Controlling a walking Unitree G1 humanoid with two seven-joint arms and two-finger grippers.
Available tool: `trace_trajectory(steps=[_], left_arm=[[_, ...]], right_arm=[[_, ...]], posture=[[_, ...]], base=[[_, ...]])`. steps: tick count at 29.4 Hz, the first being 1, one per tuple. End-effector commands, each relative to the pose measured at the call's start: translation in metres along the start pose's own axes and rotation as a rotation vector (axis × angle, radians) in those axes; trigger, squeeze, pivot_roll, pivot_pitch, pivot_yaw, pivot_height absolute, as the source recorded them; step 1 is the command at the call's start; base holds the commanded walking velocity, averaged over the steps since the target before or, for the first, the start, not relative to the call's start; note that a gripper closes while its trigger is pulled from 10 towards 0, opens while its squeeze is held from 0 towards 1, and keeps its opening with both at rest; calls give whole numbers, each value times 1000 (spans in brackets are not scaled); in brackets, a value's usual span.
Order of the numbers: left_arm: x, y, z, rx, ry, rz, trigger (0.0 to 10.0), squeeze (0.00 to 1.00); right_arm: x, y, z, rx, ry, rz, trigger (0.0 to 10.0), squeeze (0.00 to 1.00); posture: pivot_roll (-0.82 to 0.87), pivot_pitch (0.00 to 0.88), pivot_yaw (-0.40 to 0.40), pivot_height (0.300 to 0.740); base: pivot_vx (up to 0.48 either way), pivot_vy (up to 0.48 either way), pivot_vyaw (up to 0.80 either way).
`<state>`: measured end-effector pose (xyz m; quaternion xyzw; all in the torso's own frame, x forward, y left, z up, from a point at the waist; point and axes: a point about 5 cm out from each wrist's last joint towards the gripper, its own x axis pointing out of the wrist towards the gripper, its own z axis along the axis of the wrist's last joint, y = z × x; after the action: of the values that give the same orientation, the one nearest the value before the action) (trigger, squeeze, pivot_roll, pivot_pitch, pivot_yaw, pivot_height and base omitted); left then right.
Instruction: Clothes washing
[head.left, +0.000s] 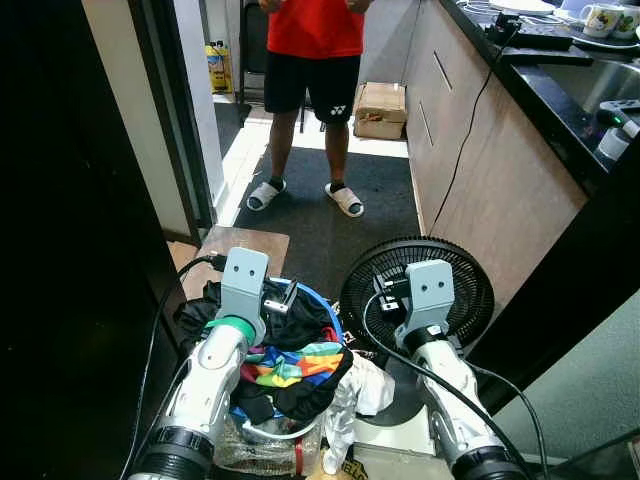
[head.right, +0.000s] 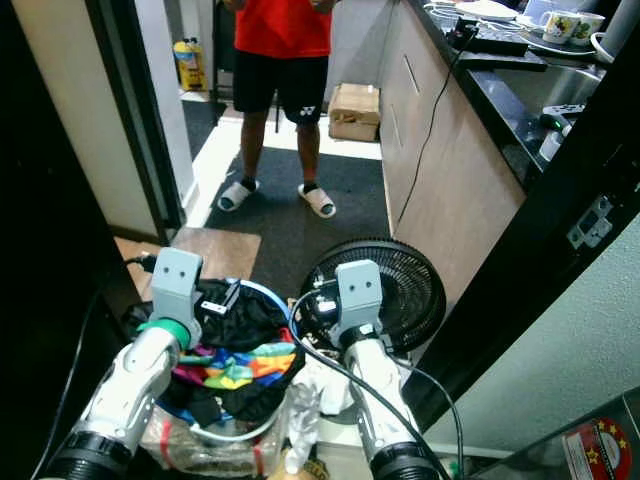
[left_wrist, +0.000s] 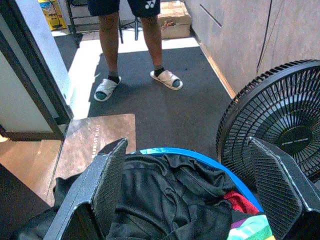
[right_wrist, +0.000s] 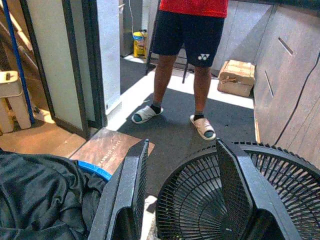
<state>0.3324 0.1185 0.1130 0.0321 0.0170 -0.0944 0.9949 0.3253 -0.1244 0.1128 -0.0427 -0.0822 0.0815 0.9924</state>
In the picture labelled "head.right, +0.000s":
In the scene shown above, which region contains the black garment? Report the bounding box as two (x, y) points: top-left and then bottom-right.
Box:
(125, 282), (306, 426)

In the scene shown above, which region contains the rainbow striped cloth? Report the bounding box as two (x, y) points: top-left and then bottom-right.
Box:
(172, 342), (296, 391)

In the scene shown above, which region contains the black round floor fan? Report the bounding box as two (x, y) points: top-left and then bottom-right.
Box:
(298, 238), (447, 353)

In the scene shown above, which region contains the white slipper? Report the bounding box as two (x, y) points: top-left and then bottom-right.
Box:
(218, 180), (261, 212)
(297, 183), (337, 219)

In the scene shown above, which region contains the white plastic bag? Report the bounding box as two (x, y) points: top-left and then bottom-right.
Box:
(280, 350), (351, 476)

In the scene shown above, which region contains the clear plastic storage box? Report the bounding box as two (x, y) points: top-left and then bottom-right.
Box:
(142, 415), (286, 479)

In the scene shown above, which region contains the brown wooden counter cabinet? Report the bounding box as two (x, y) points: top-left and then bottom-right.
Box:
(378, 0), (529, 306)

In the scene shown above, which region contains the brown cardboard box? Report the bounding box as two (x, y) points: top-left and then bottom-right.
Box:
(327, 82), (382, 142)

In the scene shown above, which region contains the yellow plastic bottle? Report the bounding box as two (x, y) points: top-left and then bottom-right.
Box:
(173, 38), (207, 93)

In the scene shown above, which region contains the person in red shirt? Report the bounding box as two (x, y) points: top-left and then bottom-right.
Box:
(215, 0), (338, 219)

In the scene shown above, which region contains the small white bottle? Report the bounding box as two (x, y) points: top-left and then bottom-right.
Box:
(538, 118), (566, 163)

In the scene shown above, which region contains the silver metal door latch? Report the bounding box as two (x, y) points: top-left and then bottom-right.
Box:
(567, 195), (614, 249)

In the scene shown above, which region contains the steel kitchen sink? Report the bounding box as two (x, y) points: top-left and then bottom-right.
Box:
(500, 65), (606, 121)

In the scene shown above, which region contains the black countertop cooker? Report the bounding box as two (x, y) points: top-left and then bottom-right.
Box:
(450, 18), (551, 56)

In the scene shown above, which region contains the red round sticker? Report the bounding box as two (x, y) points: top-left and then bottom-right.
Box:
(563, 418), (633, 479)

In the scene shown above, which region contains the white plate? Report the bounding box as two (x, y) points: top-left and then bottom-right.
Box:
(455, 0), (521, 19)

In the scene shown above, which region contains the white printed mug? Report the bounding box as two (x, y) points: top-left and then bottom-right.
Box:
(540, 10), (581, 43)
(570, 12), (607, 45)

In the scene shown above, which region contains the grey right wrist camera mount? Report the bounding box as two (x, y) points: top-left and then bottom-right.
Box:
(332, 259), (383, 336)

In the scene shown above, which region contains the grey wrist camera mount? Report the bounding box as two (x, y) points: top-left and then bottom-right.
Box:
(332, 259), (383, 336)
(150, 247), (203, 326)

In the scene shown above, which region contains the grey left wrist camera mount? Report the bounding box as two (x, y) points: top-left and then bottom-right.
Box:
(150, 247), (203, 326)

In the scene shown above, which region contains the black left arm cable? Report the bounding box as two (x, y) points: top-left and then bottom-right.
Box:
(32, 255), (156, 480)

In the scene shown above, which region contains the thin black power cable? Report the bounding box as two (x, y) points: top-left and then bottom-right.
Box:
(395, 40), (466, 231)

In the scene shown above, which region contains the dark door frame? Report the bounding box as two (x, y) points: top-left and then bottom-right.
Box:
(85, 0), (196, 241)

